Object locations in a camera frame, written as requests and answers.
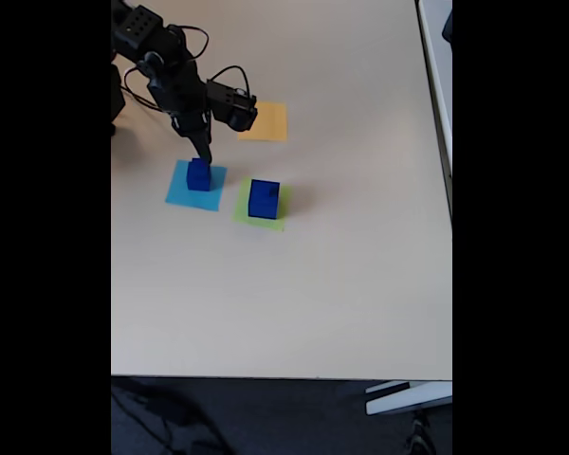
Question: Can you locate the medium blue cube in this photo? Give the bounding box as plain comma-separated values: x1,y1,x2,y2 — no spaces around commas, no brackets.
186,168,213,191

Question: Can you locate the large blue cube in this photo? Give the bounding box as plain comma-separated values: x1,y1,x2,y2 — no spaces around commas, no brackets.
247,178,282,220

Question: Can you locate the orange paper square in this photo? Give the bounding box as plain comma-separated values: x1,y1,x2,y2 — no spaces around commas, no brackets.
237,100,289,142

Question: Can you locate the light blue paper square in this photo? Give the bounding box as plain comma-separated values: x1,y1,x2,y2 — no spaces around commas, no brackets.
164,158,229,212

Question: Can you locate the green paper square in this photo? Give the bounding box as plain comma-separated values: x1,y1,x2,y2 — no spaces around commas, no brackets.
230,175,294,233

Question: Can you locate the white table foot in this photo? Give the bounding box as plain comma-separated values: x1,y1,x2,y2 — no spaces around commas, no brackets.
364,380,453,417

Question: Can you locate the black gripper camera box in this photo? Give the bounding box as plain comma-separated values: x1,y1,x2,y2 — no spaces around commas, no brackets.
205,78,259,133

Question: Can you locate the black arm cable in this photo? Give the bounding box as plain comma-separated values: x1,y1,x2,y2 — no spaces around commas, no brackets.
122,26,211,111

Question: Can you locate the black floor cable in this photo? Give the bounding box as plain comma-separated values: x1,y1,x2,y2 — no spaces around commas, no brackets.
111,378,229,455

